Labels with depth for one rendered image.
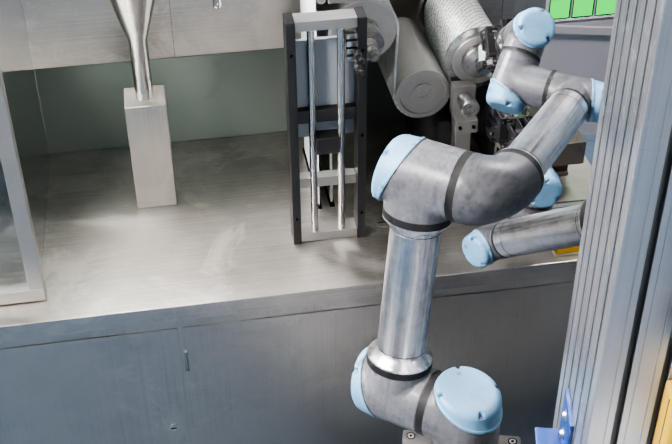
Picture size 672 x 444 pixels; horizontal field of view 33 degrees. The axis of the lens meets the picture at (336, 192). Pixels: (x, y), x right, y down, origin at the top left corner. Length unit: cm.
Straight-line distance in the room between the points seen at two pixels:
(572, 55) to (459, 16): 193
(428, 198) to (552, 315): 90
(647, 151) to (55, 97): 183
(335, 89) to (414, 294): 59
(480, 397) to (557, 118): 49
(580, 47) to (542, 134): 252
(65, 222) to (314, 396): 69
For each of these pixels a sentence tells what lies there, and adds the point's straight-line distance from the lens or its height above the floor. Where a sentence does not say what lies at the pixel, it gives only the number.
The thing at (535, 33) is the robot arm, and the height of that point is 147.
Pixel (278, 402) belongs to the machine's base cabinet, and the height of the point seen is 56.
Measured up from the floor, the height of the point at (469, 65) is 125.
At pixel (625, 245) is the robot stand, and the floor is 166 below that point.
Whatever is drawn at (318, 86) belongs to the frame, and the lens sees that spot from 231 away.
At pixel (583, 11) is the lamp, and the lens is 289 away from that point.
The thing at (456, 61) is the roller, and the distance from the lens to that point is 246.
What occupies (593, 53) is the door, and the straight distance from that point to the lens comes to 443.
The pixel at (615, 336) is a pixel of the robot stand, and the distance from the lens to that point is 138.
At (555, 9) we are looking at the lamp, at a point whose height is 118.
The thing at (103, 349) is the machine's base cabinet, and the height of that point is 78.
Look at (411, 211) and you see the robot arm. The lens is 180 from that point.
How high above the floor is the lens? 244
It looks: 36 degrees down
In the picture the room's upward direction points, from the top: 1 degrees counter-clockwise
